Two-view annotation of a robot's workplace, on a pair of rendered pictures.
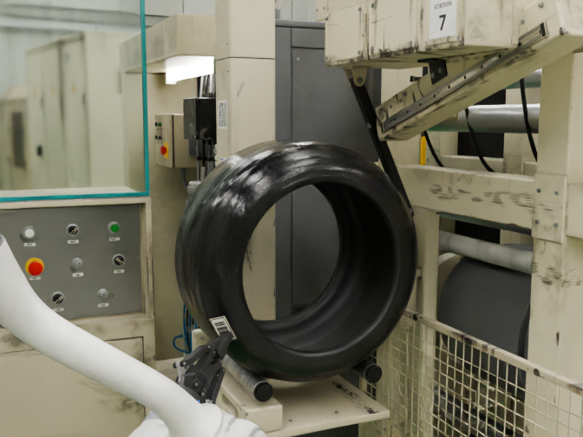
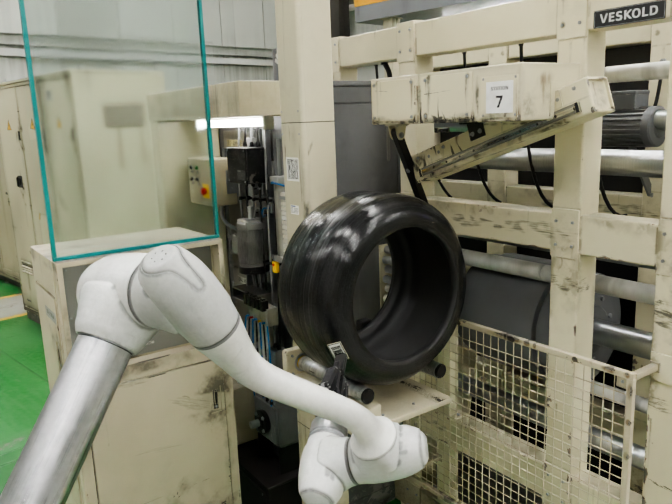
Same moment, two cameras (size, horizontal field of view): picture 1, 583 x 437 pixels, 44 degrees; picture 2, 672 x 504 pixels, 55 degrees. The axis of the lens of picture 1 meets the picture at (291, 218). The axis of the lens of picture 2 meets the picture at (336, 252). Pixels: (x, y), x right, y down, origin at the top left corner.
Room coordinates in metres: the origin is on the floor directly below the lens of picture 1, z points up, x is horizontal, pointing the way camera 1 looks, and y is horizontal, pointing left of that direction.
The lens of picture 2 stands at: (-0.12, 0.45, 1.66)
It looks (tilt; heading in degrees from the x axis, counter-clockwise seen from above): 12 degrees down; 349
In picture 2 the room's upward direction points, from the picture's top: 2 degrees counter-clockwise
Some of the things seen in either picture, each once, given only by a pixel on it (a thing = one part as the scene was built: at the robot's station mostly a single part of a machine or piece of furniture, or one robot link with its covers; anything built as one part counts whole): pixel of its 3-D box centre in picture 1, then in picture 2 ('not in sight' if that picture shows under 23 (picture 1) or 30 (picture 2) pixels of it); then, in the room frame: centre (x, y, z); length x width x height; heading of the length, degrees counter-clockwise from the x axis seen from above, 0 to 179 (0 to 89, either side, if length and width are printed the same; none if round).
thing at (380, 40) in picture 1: (426, 29); (465, 97); (1.73, -0.32, 1.71); 0.61 x 0.25 x 0.15; 24
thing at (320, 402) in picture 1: (290, 398); (369, 396); (1.72, 0.00, 0.80); 0.37 x 0.36 x 0.02; 114
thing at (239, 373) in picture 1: (238, 368); (332, 378); (1.66, 0.13, 0.90); 0.35 x 0.05 x 0.05; 24
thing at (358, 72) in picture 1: (356, 76); (397, 131); (1.95, -0.17, 1.61); 0.06 x 0.06 x 0.05; 24
